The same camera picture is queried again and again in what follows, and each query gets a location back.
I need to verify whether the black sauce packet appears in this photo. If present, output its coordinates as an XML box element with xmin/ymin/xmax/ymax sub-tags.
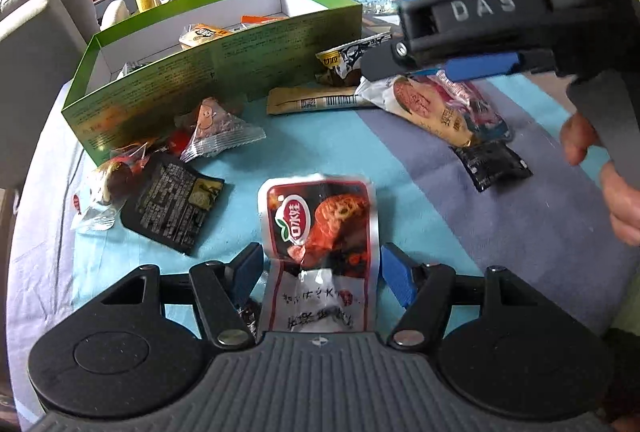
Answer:
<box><xmin>451</xmin><ymin>140</ymin><xmax>533</xmax><ymax>192</ymax></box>

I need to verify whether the black square snack packet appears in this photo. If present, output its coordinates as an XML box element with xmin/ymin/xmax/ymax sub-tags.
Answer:
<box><xmin>120</xmin><ymin>153</ymin><xmax>226</xmax><ymax>255</ymax></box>

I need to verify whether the red chicken snack pouch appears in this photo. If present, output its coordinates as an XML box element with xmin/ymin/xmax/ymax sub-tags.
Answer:
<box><xmin>257</xmin><ymin>174</ymin><xmax>380</xmax><ymax>334</ymax></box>

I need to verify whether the black white snack packet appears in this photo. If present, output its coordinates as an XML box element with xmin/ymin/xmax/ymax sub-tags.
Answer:
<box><xmin>316</xmin><ymin>31</ymin><xmax>392</xmax><ymax>87</ymax></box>

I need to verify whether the clear egg snack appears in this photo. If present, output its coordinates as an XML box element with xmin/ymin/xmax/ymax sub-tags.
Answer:
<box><xmin>70</xmin><ymin>139</ymin><xmax>156</xmax><ymax>233</ymax></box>

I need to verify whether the silver triangular snack packet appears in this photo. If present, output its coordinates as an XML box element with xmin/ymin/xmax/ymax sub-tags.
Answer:
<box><xmin>180</xmin><ymin>97</ymin><xmax>266</xmax><ymax>162</ymax></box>

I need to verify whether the brown stick snack packet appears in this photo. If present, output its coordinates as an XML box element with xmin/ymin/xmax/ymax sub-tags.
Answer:
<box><xmin>267</xmin><ymin>86</ymin><xmax>374</xmax><ymax>115</ymax></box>

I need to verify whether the orange sausage snack packet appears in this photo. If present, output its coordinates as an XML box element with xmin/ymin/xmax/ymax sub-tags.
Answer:
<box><xmin>241</xmin><ymin>14</ymin><xmax>288</xmax><ymax>28</ymax></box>

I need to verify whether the orange bread loaf package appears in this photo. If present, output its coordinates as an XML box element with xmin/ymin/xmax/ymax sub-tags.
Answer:
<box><xmin>179</xmin><ymin>23</ymin><xmax>233</xmax><ymax>49</ymax></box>

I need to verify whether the person's right hand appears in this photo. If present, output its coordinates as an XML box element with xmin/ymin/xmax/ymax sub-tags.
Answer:
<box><xmin>560</xmin><ymin>112</ymin><xmax>640</xmax><ymax>247</ymax></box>

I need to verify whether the teal patterned table cloth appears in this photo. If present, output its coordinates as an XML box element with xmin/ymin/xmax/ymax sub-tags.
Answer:
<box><xmin>6</xmin><ymin>75</ymin><xmax>639</xmax><ymax>426</ymax></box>

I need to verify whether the green cardboard box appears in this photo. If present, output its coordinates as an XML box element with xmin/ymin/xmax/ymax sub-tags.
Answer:
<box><xmin>62</xmin><ymin>0</ymin><xmax>362</xmax><ymax>164</ymax></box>

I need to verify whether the grey armchair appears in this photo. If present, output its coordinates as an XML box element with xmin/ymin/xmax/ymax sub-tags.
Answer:
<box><xmin>0</xmin><ymin>0</ymin><xmax>99</xmax><ymax>189</ymax></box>

